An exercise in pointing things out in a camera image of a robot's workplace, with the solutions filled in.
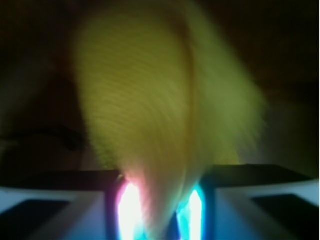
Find yellow cloth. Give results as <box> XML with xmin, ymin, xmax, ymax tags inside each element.
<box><xmin>71</xmin><ymin>0</ymin><xmax>267</xmax><ymax>240</ymax></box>

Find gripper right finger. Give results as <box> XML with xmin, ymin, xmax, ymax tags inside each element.
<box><xmin>177</xmin><ymin>164</ymin><xmax>320</xmax><ymax>240</ymax></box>

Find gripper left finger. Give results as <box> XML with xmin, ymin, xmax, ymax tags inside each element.
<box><xmin>0</xmin><ymin>170</ymin><xmax>145</xmax><ymax>240</ymax></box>

